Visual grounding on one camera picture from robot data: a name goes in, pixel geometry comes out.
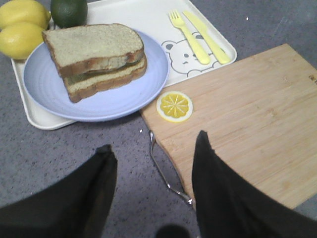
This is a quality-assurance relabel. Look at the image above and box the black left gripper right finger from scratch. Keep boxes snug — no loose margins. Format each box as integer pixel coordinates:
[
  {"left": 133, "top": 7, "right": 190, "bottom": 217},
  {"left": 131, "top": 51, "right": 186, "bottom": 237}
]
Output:
[{"left": 192, "top": 131, "right": 317, "bottom": 238}]

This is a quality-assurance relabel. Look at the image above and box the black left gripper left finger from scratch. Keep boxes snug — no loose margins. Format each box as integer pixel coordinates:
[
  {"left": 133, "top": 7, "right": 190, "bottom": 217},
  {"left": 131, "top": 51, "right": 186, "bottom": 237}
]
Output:
[{"left": 0, "top": 145, "right": 117, "bottom": 238}]

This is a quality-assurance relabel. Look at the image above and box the bread slice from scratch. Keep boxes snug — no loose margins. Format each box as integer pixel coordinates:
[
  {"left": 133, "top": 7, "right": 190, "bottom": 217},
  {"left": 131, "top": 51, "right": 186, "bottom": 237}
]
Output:
[
  {"left": 42, "top": 23, "right": 144, "bottom": 77},
  {"left": 63, "top": 56, "right": 147, "bottom": 103}
]

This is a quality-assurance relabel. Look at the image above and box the blue plate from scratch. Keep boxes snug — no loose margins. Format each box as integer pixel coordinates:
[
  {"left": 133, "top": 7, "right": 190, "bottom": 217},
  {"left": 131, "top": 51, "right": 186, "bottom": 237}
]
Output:
[{"left": 23, "top": 32, "right": 169, "bottom": 122}]

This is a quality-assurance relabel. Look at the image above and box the fried egg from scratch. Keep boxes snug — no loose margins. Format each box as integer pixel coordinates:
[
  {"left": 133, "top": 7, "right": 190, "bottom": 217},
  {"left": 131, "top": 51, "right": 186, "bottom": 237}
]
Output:
[{"left": 85, "top": 59, "right": 143, "bottom": 74}]

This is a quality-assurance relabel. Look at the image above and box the white bear tray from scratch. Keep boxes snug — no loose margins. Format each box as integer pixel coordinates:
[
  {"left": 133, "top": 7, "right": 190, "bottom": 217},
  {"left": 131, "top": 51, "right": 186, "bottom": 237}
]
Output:
[{"left": 12, "top": 0, "right": 237, "bottom": 130}]

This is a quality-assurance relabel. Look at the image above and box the wooden cutting board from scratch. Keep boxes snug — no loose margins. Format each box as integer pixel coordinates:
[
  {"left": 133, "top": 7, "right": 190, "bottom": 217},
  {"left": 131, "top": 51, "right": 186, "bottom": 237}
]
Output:
[{"left": 141, "top": 44, "right": 317, "bottom": 208}]

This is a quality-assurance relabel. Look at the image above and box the lemon slice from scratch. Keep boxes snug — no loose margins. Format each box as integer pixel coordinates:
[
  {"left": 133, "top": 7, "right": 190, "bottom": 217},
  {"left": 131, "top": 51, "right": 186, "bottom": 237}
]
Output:
[{"left": 156, "top": 91, "right": 194, "bottom": 123}]

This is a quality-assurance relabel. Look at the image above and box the yellow plastic knife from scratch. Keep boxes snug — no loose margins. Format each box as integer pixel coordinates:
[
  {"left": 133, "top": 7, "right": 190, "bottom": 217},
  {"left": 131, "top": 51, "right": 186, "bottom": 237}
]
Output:
[{"left": 183, "top": 10, "right": 231, "bottom": 64}]

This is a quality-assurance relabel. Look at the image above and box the yellow lemon front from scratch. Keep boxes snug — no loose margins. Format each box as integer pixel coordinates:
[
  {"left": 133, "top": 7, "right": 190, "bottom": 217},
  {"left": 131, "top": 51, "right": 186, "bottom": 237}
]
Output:
[{"left": 0, "top": 22, "right": 43, "bottom": 60}]

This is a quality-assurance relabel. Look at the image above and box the yellow lemon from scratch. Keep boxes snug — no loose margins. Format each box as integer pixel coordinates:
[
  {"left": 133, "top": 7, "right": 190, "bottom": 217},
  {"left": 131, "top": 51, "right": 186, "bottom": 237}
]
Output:
[
  {"left": 0, "top": 0, "right": 51, "bottom": 29},
  {"left": 0, "top": 22, "right": 43, "bottom": 60}
]

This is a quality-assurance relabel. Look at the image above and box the green lime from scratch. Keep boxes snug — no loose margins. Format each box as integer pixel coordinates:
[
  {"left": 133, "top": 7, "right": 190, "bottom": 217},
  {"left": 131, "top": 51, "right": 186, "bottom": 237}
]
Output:
[{"left": 51, "top": 0, "right": 88, "bottom": 28}]

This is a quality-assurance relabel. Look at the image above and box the yellow plastic fork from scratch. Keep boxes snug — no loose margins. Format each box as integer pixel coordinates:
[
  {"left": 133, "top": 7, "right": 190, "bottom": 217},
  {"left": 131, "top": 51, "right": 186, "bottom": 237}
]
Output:
[{"left": 168, "top": 10, "right": 211, "bottom": 65}]

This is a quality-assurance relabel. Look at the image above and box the yellow lemon rear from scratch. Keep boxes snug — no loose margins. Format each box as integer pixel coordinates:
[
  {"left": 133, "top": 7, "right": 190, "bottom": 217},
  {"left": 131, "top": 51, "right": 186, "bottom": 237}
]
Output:
[{"left": 0, "top": 0, "right": 51, "bottom": 29}]

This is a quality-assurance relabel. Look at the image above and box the metal cutting board handle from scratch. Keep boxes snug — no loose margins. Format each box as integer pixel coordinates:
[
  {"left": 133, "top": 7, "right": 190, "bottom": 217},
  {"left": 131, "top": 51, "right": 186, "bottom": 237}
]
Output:
[{"left": 149, "top": 130, "right": 194, "bottom": 206}]

